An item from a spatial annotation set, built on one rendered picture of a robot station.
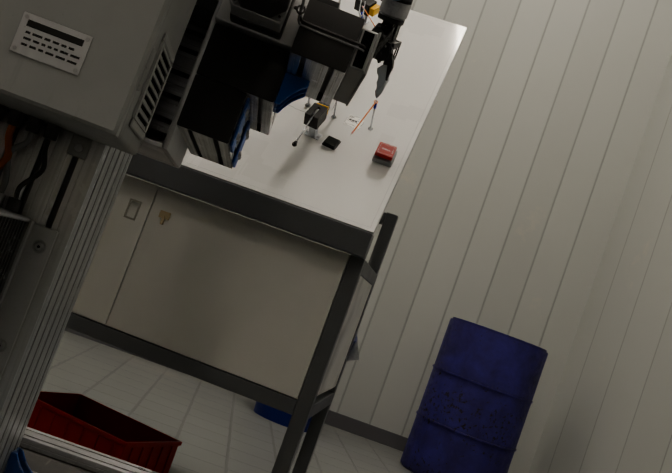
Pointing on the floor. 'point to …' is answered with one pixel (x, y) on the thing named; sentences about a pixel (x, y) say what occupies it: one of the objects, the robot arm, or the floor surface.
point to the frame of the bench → (318, 405)
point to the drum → (474, 402)
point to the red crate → (103, 430)
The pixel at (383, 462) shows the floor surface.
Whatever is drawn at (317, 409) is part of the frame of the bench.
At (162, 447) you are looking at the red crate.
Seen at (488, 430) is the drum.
